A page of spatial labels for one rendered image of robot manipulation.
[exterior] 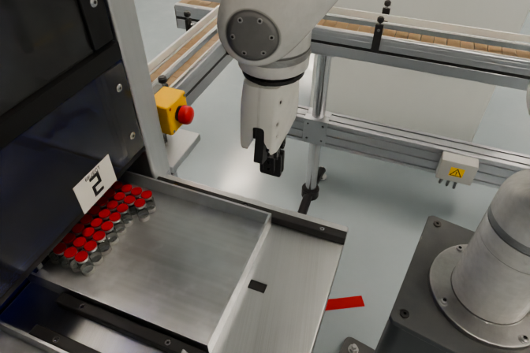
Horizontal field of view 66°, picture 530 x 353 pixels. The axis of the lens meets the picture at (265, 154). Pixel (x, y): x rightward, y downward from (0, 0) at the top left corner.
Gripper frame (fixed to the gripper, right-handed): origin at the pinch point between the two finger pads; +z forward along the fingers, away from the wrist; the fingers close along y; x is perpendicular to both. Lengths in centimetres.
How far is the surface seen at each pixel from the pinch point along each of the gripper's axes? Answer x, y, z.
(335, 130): -5, -85, 58
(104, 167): -27.9, 4.4, 6.8
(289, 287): 5.4, 5.2, 22.3
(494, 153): 51, -89, 55
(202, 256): -11.0, 5.3, 22.1
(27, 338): -26.9, 28.4, 19.5
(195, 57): -42, -51, 17
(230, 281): -4.2, 8.0, 22.1
